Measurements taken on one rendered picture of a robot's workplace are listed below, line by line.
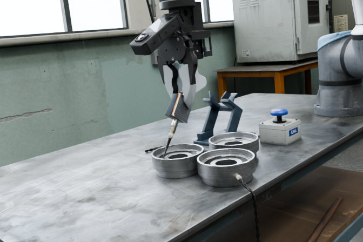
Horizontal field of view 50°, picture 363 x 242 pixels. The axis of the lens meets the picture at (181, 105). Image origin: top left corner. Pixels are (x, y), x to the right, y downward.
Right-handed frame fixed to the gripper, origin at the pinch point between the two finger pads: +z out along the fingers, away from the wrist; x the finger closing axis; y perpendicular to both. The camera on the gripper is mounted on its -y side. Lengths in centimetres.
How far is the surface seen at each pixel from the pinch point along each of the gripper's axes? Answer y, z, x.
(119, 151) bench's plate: -0.1, 13.1, 23.2
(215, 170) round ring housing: -6.9, 10.0, -13.3
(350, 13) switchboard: 380, -19, 110
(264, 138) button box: 20.4, 12.2, -5.8
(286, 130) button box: 20.8, 9.9, -11.5
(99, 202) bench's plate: -21.5, 13.1, 0.7
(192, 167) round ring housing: -4.6, 11.3, -5.8
